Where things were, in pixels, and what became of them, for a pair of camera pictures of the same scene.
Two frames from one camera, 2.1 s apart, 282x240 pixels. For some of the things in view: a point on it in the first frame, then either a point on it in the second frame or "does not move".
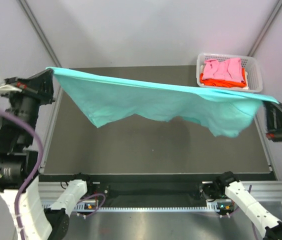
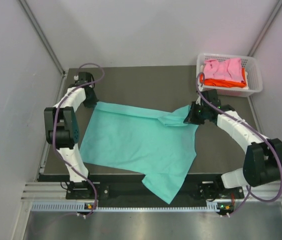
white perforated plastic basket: [233, 72] does not move
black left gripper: [40, 86] → [92, 103]
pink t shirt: [230, 70] does not move
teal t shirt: [103, 97] → [163, 147]
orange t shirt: [224, 83] does not move
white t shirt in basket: [246, 87] does not move
